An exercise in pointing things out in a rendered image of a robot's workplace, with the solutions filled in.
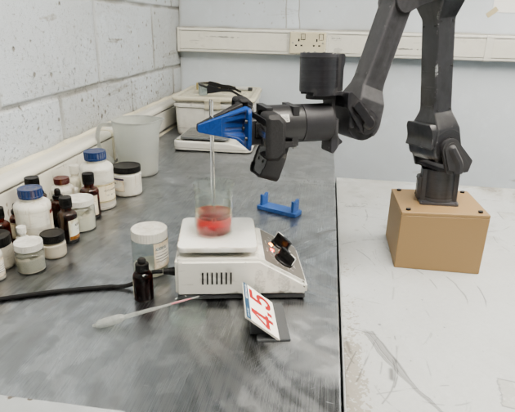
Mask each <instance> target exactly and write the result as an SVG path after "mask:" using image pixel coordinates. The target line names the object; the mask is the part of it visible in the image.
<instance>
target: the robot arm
mask: <svg viewBox="0 0 515 412"><path fill-rule="evenodd" d="M464 1H465V0H378V9H377V11H376V14H375V17H374V21H373V24H372V26H371V28H370V31H369V35H368V38H367V40H366V43H365V46H364V49H363V52H362V54H361V57H360V60H359V63H358V66H357V68H356V72H355V75H354V77H353V79H352V81H351V82H350V83H349V84H348V86H347V87H346V88H345V89H344V90H343V70H344V65H345V60H346V55H345V54H336V53H334V54H333V53H332V52H325V51H324V52H315V51H314V52H305V51H304V52H300V71H299V91H300V92H301V94H306V99H309V100H323V103H311V104H292V103H289V102H282V105H266V104H264V103H256V112H254V108H253V103H252V102H251V100H250V99H248V98H247V97H245V96H233V97H232V99H231V106H230V107H228V108H226V109H224V110H223V111H221V112H219V113H217V114H215V115H214V116H213V119H209V118H207V119H205V120H203V121H201V122H199V123H197V124H196V130H197V131H198V132H199V133H204V134H208V135H214V136H218V137H226V138H230V139H235V140H237V141H238V142H239V143H240V144H242V145H243V146H244V147H245V148H246V149H247V150H249V151H251V149H252V146H255V145H258V148H257V150H256V153H255V155H254V157H253V161H252V162H251V164H250V171H251V172H253V173H254V174H255V175H257V177H260V178H264V179H267V180H270V181H278V180H279V178H280V174H281V172H282V169H283V167H284V163H285V160H286V158H287V153H288V149H289V147H292V148H293V149H296V146H298V143H299V142H304V141H322V143H321V148H322V149H323V150H326V151H328V152H329V153H332V154H333V153H334V152H335V150H336V149H337V148H338V146H339V145H340V144H341V143H342V142H343V141H342V140H341V139H340V138H339V137H338V134H340V135H343V136H345V137H350V138H353V139H356V140H360V141H363V140H367V139H369V138H371V137H373V136H374V135H375V134H376V133H377V131H378V129H379V127H380V124H381V120H382V116H383V109H384V100H383V88H384V84H385V81H386V79H387V75H388V72H389V70H390V68H391V65H392V62H393V59H394V56H395V54H396V50H397V48H398V45H399V42H400V40H401V36H402V34H403V32H404V29H405V25H406V23H407V20H408V18H409V15H410V13H411V12H412V11H413V10H414V9H417V11H418V13H419V15H420V17H421V19H422V23H423V27H422V60H421V92H420V111H419V113H418V114H417V116H416V118H415V120H414V121H408V122H407V124H406V127H407V139H406V142H405V143H406V144H409V149H410V152H412V154H413V157H414V163H415V164H419V165H421V173H418V174H417V176H416V177H417V180H416V187H415V196H416V198H417V199H418V200H419V204H422V205H436V206H450V207H458V206H459V203H458V202H457V195H458V188H459V177H460V174H462V173H463V172H468V170H469V169H470V166H471V164H472V159H471V158H470V156H469V155H468V153H467V152H466V151H465V149H464V148H463V147H462V146H461V138H460V129H459V124H458V122H457V120H456V118H455V116H454V114H453V112H452V109H451V99H452V82H453V64H454V47H455V19H456V16H457V14H458V13H459V10H460V8H461V6H462V5H463V4H464Z"/></svg>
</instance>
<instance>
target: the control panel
mask: <svg viewBox="0 0 515 412"><path fill-rule="evenodd" d="M260 232H261V237H262V246H263V251H264V256H265V260H266V261H268V262H269V263H271V264H273V265H275V266H277V267H279V268H281V269H283V270H285V271H287V272H289V273H291V274H292V275H295V276H297V277H298V278H300V279H302V280H305V278H304V275H303V273H302V268H301V265H300V262H299V260H298V255H297V253H296V250H295V247H293V246H291V245H290V247H289V251H290V252H291V254H293V255H294V256H295V257H296V259H297V260H296V261H295V263H294V264H293V266H292V267H291V268H288V267H286V266H283V265H282V264H280V263H279V262H278V261H277V260H276V259H275V255H276V254H277V253H278V252H279V251H280V250H279V249H278V248H277V247H276V246H275V245H273V246H271V245H269V243H271V241H272V240H273V239H274V238H275V237H274V236H273V235H270V234H268V233H266V232H265V231H262V230H261V229H260ZM270 249H274V252H273V251H271V250H270Z"/></svg>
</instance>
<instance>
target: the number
mask: <svg viewBox="0 0 515 412"><path fill-rule="evenodd" d="M248 292H249V305H250V311H251V318H252V319H253V320H255V321H256V322H258V323H259V324H260V325H261V326H263V327H264V328H266V329H268V330H269V331H270V332H272V333H273V334H274V335H276V332H275V325H274V321H273V316H272V312H271V304H270V302H269V301H268V300H267V299H265V298H264V297H263V296H262V295H260V294H259V293H257V292H256V291H254V290H253V289H251V288H250V287H249V286H248Z"/></svg>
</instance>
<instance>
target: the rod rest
mask: <svg viewBox="0 0 515 412"><path fill-rule="evenodd" d="M298 206H299V199H296V200H295V202H294V201H292V202H291V208H290V207H287V206H284V205H280V204H273V203H270V202H268V192H267V191H266V192H265V194H264V195H263V194H261V196H260V204H258V205H257V209H260V210H263V211H267V212H270V213H276V214H279V215H283V216H286V217H292V218H296V217H298V216H299V215H301V214H302V210H301V209H298Z"/></svg>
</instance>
